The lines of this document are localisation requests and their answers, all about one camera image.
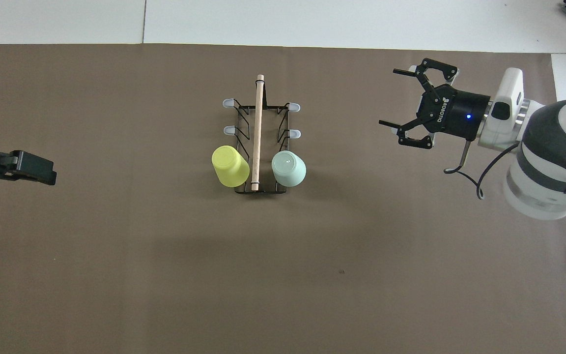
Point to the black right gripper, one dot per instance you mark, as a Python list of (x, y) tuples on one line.
[(455, 113)]

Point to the pale green plastic cup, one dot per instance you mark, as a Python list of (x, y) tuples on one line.
[(288, 169)]

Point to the yellow plastic cup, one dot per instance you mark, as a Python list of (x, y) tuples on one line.
[(229, 164)]

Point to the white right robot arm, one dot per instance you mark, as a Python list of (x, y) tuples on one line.
[(558, 147)]

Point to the brown paper table mat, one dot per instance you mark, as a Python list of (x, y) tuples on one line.
[(116, 270)]

